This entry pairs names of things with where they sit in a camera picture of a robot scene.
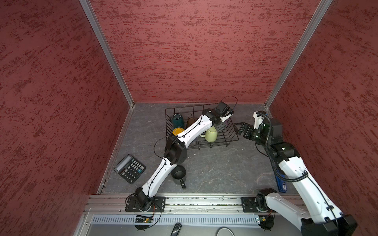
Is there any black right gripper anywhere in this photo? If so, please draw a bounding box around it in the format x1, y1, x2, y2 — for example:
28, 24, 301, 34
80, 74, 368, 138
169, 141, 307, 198
233, 121, 270, 147

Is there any cream mug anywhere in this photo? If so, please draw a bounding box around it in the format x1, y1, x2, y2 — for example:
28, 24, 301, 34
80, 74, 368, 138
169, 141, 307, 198
200, 126, 218, 143

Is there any teal green cup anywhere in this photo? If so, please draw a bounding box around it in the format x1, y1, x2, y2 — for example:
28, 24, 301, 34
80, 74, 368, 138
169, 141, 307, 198
171, 113, 185, 129

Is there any yellow mug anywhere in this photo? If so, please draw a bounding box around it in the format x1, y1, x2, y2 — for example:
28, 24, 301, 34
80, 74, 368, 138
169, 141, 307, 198
172, 127, 185, 136

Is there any olive glass cup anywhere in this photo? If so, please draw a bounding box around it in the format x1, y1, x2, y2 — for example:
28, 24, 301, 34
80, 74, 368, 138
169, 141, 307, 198
187, 118, 195, 128

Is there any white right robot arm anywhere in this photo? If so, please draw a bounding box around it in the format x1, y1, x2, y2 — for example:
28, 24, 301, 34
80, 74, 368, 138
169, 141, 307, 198
236, 111, 357, 236

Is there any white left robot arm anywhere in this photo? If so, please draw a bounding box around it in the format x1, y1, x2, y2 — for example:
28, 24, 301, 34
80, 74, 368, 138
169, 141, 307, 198
134, 101, 234, 211

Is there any black mug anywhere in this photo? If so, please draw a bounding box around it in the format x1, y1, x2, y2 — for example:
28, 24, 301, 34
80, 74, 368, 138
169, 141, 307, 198
170, 165, 186, 190

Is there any black calculator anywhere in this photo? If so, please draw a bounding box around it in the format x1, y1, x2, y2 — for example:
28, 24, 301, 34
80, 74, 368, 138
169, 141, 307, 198
114, 154, 146, 184

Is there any grey round object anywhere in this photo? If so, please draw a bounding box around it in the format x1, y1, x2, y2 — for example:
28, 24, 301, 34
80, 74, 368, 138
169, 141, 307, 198
215, 227, 235, 236

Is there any black remote handset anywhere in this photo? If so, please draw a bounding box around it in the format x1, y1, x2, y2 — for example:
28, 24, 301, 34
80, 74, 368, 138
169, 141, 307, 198
170, 223, 182, 236

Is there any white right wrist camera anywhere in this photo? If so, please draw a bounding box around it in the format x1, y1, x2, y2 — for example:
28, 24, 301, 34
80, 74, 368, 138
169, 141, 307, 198
253, 112, 264, 130

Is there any black wire dish rack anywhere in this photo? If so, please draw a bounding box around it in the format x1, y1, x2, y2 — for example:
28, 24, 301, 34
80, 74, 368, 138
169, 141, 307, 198
165, 102, 239, 149

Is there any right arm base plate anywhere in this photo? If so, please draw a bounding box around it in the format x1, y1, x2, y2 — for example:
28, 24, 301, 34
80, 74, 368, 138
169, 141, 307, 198
241, 197, 266, 213

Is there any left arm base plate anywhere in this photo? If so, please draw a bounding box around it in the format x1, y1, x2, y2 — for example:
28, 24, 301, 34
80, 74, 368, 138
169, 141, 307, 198
125, 196, 166, 213

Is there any aluminium corner post right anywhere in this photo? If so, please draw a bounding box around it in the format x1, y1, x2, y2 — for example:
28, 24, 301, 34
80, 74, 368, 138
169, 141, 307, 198
265, 0, 333, 110

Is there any aluminium corner post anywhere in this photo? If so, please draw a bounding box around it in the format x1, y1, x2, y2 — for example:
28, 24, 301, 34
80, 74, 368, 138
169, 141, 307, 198
265, 0, 333, 110
79, 0, 135, 109

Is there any aluminium corner post left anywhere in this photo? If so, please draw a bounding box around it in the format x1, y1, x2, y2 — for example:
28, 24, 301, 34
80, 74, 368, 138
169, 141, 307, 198
79, 0, 135, 109

